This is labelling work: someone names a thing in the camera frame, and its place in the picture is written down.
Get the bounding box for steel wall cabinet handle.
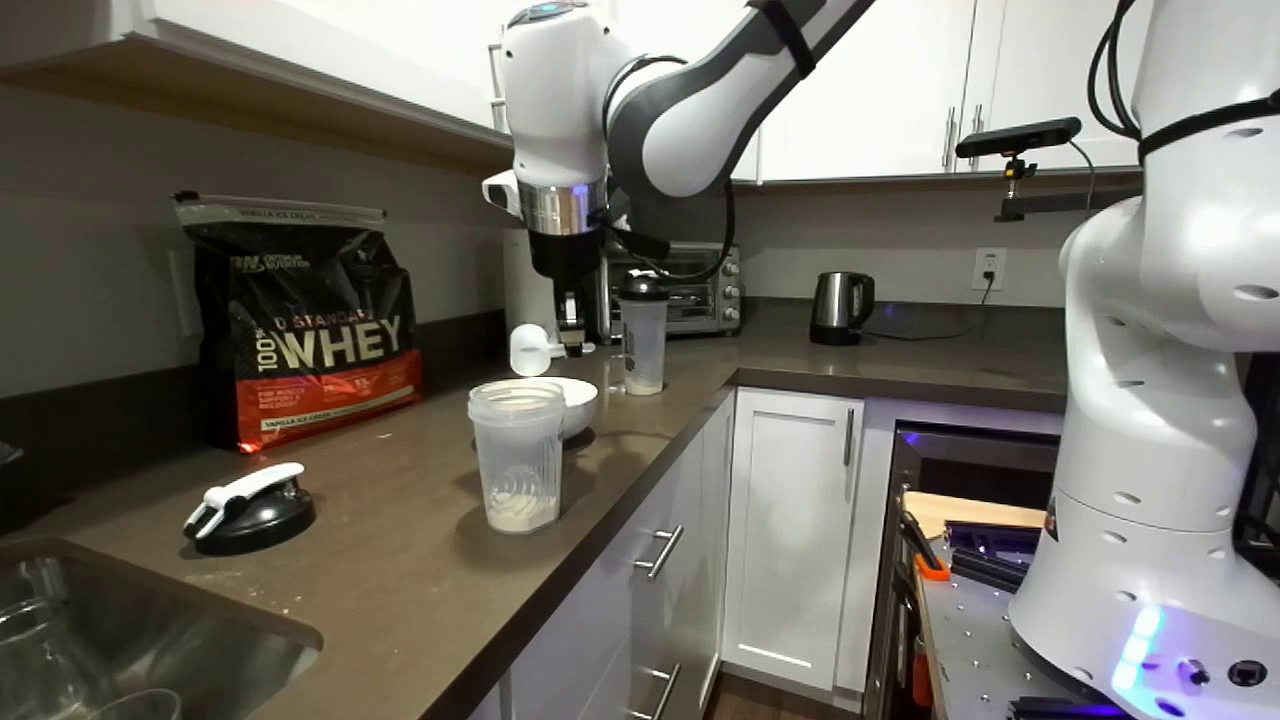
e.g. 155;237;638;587
939;100;970;176

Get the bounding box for wooden board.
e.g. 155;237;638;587
902;487;1052;540

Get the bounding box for clear glass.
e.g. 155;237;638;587
0;585;87;720

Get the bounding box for white paper towel roll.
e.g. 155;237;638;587
501;227;558;354

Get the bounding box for black stereo camera on mount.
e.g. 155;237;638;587
951;112;1100;227

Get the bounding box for orange handled tool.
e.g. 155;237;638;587
905;511;959;587

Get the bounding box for clear open shaker cup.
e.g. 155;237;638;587
466;377;570;540

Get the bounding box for white bowl with powder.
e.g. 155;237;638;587
509;374;606;443

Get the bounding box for black red whey bag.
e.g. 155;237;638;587
171;188;431;461

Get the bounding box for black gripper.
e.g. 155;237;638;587
527;227;613;356

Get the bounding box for steel cabinet door handle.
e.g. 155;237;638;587
837;404;864;472

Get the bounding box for silver toaster oven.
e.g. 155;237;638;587
654;237;750;340

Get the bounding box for steel drawer bar handle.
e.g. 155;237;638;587
620;662;690;720
627;526;690;585

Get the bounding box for steel sink basin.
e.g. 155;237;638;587
0;537;329;720

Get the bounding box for perforated metal robot table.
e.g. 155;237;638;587
917;567;1137;720

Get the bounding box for steel electric kettle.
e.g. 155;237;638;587
805;266;882;348

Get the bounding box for black shaker lid white cap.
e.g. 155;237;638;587
179;461;320;559

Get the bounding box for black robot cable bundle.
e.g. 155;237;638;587
1086;0;1165;147

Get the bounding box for dark built-in appliance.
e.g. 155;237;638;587
883;422;1070;511

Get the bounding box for shaker bottle with black lid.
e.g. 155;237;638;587
617;270;677;400

